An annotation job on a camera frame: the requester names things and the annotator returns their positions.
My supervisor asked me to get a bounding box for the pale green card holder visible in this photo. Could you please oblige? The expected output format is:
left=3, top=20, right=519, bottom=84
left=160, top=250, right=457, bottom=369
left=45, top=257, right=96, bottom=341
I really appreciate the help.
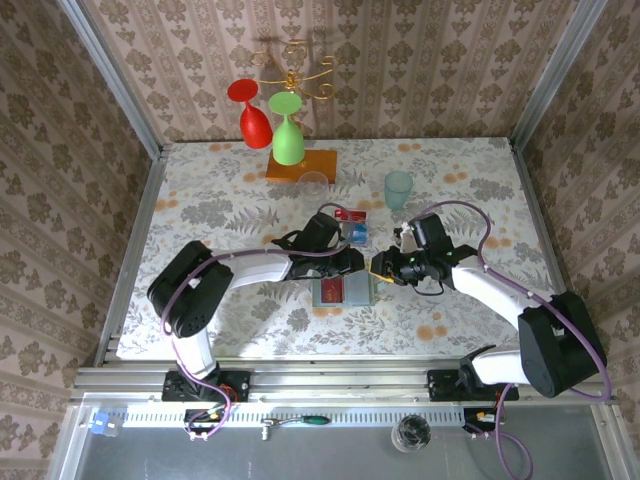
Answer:
left=310, top=272, right=378, bottom=309

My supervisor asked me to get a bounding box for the teal plastic cup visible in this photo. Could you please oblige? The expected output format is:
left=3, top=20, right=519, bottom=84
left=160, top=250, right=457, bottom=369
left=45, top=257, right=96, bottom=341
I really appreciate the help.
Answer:
left=383, top=170, right=416, bottom=212

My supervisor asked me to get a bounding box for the clear glass cup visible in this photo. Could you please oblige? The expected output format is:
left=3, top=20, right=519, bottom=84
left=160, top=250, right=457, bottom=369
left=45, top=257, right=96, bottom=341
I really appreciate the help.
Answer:
left=298, top=170, right=332, bottom=204

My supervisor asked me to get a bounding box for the orange wooden rack base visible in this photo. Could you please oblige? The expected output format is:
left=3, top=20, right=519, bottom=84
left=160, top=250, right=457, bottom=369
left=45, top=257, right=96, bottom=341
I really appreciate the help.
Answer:
left=264, top=148, right=339, bottom=185

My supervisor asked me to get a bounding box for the green wine glass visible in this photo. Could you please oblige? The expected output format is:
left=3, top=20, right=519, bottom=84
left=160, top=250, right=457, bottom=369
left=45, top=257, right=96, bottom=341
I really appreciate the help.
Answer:
left=267, top=91, right=306, bottom=167

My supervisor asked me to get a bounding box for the red wine glass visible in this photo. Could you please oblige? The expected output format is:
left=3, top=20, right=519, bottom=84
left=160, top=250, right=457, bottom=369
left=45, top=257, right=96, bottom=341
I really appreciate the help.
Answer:
left=226, top=78, right=274, bottom=150

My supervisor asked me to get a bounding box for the black connector board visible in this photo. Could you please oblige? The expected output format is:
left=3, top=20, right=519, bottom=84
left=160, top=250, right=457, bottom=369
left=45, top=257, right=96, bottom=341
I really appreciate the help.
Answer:
left=462, top=407, right=502, bottom=437
left=183, top=407, right=227, bottom=442

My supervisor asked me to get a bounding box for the clear glass jar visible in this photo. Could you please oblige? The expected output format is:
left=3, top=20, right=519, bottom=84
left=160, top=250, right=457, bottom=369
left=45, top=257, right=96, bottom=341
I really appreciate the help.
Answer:
left=390, top=413, right=433, bottom=454

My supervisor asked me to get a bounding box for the grey metal shelf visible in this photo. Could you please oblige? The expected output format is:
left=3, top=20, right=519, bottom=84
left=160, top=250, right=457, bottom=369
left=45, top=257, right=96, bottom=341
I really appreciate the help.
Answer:
left=47, top=392, right=640, bottom=480

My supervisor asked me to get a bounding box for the small blue plastic block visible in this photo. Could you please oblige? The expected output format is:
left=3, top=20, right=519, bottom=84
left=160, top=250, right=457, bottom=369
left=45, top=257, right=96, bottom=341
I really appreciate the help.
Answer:
left=91, top=411, right=124, bottom=438

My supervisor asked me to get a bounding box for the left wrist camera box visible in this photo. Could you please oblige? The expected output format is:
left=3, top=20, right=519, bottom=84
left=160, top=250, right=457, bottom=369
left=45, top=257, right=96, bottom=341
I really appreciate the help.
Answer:
left=298, top=213, right=347, bottom=251

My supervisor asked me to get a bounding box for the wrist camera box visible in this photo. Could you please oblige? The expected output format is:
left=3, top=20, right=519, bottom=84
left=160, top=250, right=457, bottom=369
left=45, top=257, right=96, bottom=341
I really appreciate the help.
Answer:
left=393, top=213, right=455, bottom=257
left=298, top=213, right=347, bottom=251

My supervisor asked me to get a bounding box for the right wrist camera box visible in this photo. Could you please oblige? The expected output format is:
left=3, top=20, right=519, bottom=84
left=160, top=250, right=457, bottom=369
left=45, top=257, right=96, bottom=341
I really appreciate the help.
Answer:
left=393, top=213, right=455, bottom=257

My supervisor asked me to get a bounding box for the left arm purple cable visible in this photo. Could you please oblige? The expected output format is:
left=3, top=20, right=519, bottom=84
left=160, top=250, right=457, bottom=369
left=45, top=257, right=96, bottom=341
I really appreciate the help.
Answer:
left=162, top=202, right=351, bottom=442

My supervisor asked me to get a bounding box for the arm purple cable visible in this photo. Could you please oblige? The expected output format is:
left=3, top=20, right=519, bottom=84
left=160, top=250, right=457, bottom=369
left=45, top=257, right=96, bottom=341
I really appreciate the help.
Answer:
left=162, top=202, right=351, bottom=442
left=419, top=199, right=614, bottom=480

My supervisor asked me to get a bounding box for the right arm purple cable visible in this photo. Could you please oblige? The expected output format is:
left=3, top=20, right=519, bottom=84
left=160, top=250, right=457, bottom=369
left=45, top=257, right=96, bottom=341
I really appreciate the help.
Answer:
left=419, top=199, right=614, bottom=480

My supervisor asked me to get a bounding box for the aluminium frame rail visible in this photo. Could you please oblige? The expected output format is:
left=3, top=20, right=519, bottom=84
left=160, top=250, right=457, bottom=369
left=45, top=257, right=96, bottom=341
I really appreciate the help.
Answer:
left=69, top=363, right=620, bottom=404

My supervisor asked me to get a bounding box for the aluminium side rail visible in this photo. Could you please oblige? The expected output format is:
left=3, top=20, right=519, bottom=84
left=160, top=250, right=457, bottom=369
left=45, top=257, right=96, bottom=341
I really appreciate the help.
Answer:
left=506, top=137, right=592, bottom=364
left=92, top=144, right=170, bottom=365

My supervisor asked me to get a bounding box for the white slotted cable duct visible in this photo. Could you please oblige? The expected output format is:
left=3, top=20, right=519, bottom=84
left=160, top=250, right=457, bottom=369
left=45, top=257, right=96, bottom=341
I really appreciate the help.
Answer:
left=122, top=409, right=466, bottom=429

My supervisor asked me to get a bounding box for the ratchet wrench green handle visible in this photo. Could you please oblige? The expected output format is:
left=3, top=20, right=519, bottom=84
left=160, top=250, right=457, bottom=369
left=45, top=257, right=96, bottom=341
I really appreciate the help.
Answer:
left=259, top=414, right=332, bottom=442

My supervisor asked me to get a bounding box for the gold wire glass rack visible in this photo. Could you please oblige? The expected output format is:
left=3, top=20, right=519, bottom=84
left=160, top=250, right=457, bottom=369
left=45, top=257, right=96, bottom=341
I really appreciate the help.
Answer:
left=251, top=41, right=341, bottom=104

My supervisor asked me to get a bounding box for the aluminium frame post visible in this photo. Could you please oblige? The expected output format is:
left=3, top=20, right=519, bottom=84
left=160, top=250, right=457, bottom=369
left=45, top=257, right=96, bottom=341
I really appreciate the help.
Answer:
left=56, top=0, right=167, bottom=157
left=508, top=0, right=609, bottom=146

